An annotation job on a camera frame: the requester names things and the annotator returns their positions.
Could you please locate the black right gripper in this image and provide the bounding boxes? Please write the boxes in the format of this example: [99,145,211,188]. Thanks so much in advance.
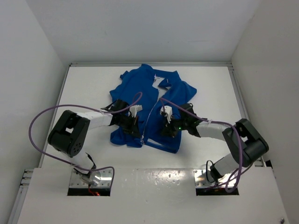
[160,114,188,138]

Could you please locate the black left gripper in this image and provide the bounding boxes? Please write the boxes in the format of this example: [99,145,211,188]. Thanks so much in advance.
[117,114,141,138]

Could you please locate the blue zip-up vest jacket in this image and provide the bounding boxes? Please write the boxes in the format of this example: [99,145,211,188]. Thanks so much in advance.
[110,64,197,154]

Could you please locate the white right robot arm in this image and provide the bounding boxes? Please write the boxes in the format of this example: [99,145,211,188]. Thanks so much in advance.
[160,104,269,183]

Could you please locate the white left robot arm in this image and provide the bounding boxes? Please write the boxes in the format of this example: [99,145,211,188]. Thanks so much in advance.
[48,99,142,179]

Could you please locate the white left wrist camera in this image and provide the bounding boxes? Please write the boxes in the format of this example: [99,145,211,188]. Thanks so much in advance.
[129,105,142,118]

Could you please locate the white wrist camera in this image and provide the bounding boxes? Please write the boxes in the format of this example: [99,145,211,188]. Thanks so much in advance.
[160,105,172,123]
[129,105,142,118]

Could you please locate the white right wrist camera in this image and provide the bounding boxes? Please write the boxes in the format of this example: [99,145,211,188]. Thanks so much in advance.
[160,105,172,123]

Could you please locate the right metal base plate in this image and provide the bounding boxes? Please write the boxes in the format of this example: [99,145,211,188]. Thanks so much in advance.
[193,169,231,189]

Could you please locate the metal base plate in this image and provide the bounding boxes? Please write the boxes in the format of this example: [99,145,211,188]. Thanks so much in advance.
[69,169,113,189]
[193,169,231,189]

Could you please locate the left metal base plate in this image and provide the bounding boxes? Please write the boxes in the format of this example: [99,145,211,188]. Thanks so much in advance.
[69,169,113,189]

